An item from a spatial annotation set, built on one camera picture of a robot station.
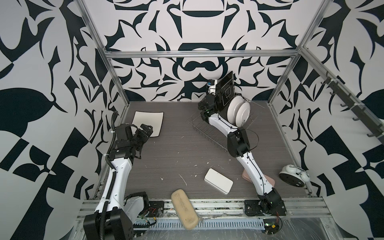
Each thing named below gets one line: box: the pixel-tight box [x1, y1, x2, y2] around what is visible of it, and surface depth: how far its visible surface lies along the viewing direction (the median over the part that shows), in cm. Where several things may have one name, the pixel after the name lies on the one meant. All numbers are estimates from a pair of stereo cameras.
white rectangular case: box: [204, 168, 234, 195], surface depth 81 cm
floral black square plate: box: [215, 71, 235, 121], surface depth 101 cm
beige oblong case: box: [170, 189, 200, 230], surface depth 73 cm
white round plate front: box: [235, 102, 251, 128], surface depth 99 cm
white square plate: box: [130, 110, 164, 138], surface depth 110 cm
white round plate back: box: [227, 95, 245, 124], surface depth 101 cm
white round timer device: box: [279, 164, 310, 188], surface depth 76 cm
